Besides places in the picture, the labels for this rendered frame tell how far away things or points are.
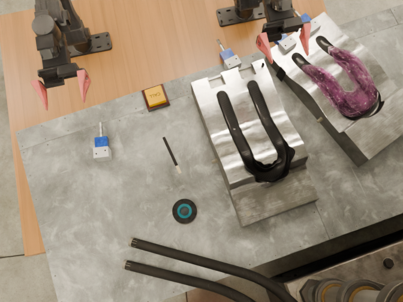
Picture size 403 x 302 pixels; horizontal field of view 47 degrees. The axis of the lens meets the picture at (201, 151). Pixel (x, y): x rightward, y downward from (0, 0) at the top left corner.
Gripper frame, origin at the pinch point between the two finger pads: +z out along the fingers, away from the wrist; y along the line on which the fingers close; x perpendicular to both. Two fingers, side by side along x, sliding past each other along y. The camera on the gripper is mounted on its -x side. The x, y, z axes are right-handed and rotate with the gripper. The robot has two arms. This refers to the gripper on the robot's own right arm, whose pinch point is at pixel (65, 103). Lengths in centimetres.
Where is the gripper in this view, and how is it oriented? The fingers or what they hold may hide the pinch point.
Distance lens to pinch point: 125.5
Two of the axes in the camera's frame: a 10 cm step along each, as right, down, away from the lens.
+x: 0.2, 2.5, 9.7
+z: 2.1, 9.5, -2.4
